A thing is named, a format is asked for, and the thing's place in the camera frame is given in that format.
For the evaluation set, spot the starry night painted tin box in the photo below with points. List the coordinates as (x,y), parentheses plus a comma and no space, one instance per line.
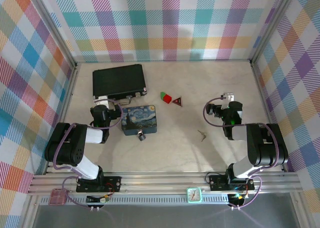
(140,117)

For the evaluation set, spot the bunch of small keys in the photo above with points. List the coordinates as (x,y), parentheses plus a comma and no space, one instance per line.
(202,136)

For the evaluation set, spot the small black silver padlock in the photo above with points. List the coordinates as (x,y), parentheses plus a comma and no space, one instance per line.
(142,137)

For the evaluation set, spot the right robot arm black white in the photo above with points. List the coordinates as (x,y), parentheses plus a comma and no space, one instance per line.
(265,147)

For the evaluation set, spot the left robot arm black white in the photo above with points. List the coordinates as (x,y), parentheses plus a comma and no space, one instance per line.
(65,142)

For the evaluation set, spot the red toy block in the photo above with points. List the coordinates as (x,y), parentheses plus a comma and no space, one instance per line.
(167,99)

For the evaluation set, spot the green toy block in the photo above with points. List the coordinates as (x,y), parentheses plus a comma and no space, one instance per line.
(162,94)

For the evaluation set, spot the mint green square clock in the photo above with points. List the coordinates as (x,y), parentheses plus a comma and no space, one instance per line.
(194,195)

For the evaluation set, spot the pink transparent plastic box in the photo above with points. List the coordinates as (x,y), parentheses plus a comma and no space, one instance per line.
(57,196)

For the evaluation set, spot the grey metal shelf plate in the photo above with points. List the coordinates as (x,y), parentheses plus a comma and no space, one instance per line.
(162,216)

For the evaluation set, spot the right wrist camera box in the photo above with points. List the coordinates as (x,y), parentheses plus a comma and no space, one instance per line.
(229,97)

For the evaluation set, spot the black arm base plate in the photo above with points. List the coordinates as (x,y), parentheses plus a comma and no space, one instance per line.
(115,183)
(217,183)

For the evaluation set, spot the thin aluminium frame rail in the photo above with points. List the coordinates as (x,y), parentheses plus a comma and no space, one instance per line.
(162,60)

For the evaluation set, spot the wide aluminium mounting rail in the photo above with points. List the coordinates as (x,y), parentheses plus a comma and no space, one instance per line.
(162,183)

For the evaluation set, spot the aluminium frame post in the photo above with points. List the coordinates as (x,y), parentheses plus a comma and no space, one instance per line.
(58,30)
(271,25)

